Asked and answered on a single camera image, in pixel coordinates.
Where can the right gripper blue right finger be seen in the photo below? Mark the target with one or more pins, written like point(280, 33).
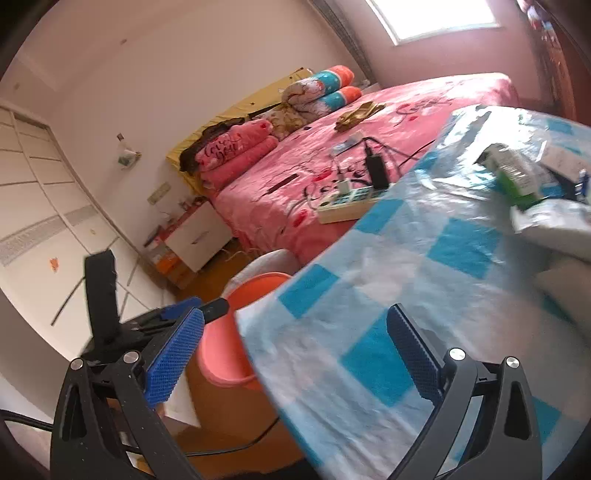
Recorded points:
point(505, 441)

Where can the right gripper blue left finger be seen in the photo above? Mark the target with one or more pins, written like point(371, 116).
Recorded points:
point(106, 425)

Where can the orange plastic bucket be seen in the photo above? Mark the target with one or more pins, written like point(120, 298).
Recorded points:
point(221, 356)

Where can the white bedside cabinet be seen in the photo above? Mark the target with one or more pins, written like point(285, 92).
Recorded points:
point(181, 249)

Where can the white sliding wardrobe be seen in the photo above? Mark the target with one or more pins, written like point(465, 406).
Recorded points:
point(48, 226)

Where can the white stool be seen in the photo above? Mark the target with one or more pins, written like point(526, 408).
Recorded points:
point(282, 261)

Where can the yellow headboard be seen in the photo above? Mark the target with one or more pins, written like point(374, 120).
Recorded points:
point(265, 98)

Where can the pink floral bed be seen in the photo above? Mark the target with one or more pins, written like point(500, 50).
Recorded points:
point(273, 205)

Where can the blue white checkered tablecloth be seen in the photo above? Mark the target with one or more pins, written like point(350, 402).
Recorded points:
point(441, 244)

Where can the folded pink blanket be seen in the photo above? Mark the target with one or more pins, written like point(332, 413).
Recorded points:
point(231, 154)

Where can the white usb charger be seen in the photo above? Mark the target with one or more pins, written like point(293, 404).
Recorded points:
point(344, 187)

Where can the cream power strip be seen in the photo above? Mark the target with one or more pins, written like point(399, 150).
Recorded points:
point(338, 207)

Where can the green white carton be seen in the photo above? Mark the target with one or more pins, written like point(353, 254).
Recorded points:
point(525, 181)

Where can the white tube on bed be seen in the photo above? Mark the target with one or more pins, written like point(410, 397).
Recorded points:
point(347, 144)

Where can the dark box on table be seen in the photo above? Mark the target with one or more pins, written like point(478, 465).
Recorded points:
point(570, 170)

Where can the black power adapter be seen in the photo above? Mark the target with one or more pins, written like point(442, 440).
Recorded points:
point(378, 172)

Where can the rolled colourful quilt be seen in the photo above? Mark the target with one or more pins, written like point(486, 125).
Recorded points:
point(323, 93)

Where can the olive cloth on bed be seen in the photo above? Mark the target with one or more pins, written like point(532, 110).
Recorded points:
point(350, 119)

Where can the window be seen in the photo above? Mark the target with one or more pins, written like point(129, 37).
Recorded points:
point(408, 21)

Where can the brown wooden cabinet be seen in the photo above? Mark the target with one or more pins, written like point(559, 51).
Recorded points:
point(560, 36)

